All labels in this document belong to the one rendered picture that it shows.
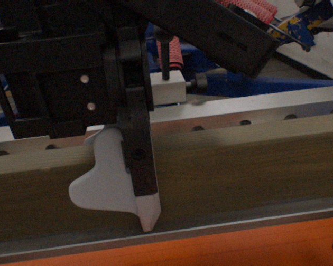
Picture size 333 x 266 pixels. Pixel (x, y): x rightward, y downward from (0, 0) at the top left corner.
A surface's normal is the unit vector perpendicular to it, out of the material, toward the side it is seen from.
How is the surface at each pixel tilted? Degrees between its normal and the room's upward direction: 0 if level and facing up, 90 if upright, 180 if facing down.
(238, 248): 0
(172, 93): 90
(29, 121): 90
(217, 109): 0
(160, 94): 90
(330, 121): 1
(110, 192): 83
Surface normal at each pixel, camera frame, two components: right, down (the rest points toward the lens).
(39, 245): -0.09, -0.88
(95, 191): 0.09, 0.37
